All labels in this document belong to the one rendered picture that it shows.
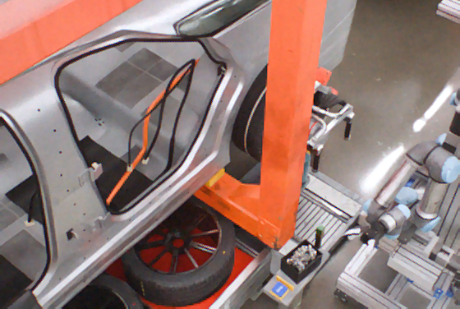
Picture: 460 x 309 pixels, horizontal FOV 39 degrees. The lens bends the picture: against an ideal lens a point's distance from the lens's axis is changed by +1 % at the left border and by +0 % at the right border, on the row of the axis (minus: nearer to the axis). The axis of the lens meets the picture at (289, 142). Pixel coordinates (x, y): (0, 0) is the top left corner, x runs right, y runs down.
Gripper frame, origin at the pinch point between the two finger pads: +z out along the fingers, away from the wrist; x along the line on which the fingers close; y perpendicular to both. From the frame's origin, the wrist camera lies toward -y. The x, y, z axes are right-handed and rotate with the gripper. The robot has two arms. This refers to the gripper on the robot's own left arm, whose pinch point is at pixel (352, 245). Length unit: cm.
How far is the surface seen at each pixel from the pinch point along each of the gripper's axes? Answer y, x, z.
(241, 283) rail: 77, 65, 19
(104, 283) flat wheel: 60, 103, 81
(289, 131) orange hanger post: -34, 48, -4
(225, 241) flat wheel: 62, 85, 14
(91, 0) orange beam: -150, 13, 86
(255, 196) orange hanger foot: 32, 78, -4
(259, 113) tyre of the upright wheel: 4, 105, -31
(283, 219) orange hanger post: 34, 56, -6
